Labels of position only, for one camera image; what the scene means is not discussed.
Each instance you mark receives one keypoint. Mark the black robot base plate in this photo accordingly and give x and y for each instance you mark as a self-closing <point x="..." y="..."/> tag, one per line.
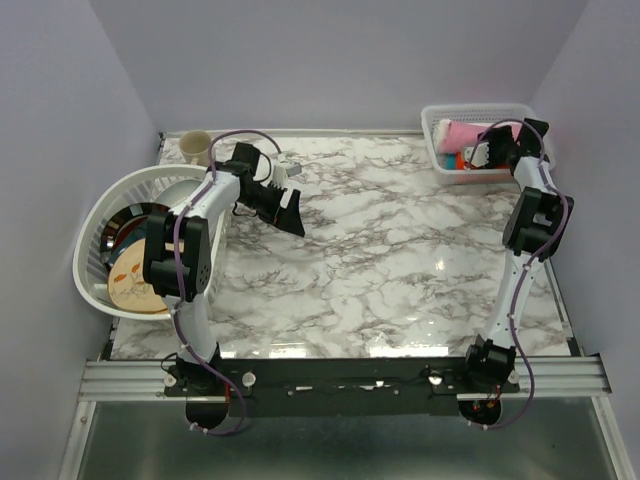
<point x="306" y="387"/>

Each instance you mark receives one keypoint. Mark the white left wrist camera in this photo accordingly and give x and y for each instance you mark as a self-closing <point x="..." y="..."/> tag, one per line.
<point x="283" y="169"/>

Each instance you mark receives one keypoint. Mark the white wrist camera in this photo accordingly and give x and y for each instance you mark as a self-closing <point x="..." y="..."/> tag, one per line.
<point x="472" y="153"/>
<point x="283" y="169"/>

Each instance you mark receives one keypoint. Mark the beige ceramic mug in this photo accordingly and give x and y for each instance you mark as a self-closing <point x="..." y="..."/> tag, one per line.
<point x="194" y="146"/>

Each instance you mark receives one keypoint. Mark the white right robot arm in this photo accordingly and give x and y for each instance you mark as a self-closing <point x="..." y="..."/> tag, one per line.
<point x="532" y="235"/>

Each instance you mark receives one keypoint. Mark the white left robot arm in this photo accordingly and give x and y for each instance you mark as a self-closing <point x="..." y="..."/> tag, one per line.
<point x="177" y="253"/>

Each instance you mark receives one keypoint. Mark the aluminium frame rail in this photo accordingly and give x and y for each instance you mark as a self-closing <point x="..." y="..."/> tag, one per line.
<point x="555" y="377"/>

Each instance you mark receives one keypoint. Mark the pink t shirt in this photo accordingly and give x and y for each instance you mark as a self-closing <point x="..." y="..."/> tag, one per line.
<point x="466" y="134"/>

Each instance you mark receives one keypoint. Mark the orange folded t shirt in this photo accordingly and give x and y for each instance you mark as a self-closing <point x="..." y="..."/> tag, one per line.
<point x="463" y="164"/>

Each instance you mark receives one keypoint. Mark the white oval dish basket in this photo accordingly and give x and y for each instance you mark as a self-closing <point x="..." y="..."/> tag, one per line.
<point x="91" y="274"/>

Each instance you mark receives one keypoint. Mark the white plastic mesh basket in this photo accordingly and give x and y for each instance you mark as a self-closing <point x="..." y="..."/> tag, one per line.
<point x="481" y="114"/>

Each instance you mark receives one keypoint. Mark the teal ceramic plate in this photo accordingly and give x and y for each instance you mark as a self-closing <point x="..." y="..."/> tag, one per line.
<point x="138" y="233"/>

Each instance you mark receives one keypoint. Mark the white ceramic bowl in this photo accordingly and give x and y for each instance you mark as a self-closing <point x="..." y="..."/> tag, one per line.
<point x="174" y="198"/>

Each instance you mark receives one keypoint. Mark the teal folded t shirt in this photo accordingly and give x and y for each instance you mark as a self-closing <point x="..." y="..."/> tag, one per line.
<point x="451" y="161"/>

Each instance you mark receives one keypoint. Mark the dark striped rim plate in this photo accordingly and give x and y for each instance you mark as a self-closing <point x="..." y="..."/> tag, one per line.
<point x="120" y="225"/>

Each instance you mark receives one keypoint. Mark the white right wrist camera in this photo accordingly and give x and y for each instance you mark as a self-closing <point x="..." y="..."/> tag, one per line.
<point x="472" y="153"/>

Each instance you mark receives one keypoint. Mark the beige bird pattern plate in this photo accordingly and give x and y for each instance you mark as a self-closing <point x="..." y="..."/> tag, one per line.
<point x="126" y="286"/>

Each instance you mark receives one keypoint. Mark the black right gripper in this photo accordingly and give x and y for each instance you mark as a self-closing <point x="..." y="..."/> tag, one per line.
<point x="500" y="135"/>

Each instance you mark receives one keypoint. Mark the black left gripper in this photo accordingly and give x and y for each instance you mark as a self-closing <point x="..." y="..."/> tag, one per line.
<point x="286" y="218"/>

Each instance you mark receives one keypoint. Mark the white folded t shirt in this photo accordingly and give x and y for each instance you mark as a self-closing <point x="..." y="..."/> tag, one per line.
<point x="441" y="136"/>

